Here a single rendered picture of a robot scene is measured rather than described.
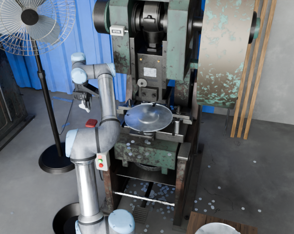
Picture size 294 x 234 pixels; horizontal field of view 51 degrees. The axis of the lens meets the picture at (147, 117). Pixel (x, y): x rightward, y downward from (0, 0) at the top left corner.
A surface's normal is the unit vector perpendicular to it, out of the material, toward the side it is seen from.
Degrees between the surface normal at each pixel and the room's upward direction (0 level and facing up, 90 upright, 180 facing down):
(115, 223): 8
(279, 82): 90
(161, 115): 2
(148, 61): 90
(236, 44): 79
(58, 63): 90
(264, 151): 0
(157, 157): 90
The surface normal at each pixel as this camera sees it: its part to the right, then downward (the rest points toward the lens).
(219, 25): -0.26, 0.26
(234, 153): -0.01, -0.81
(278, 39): -0.26, 0.57
